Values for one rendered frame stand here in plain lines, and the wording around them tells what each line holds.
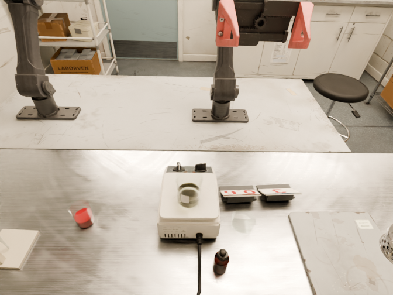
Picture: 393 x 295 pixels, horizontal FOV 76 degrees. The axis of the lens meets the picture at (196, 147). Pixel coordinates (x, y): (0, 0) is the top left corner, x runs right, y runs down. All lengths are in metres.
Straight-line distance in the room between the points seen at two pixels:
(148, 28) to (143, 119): 2.63
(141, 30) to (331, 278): 3.26
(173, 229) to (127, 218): 0.14
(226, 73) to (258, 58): 2.23
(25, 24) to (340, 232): 1.00
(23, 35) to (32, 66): 0.09
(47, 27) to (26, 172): 2.05
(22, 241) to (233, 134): 0.62
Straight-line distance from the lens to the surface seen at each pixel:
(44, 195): 0.74
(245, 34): 0.45
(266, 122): 0.92
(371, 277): 0.66
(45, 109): 0.98
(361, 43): 3.41
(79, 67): 2.78
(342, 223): 0.70
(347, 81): 2.03
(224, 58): 0.81
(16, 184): 0.80
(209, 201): 0.54
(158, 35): 3.48
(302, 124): 0.96
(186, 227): 0.54
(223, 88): 0.80
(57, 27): 2.73
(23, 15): 0.95
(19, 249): 0.67
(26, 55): 0.93
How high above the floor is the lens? 1.42
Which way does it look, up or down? 43 degrees down
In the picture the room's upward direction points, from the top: 2 degrees clockwise
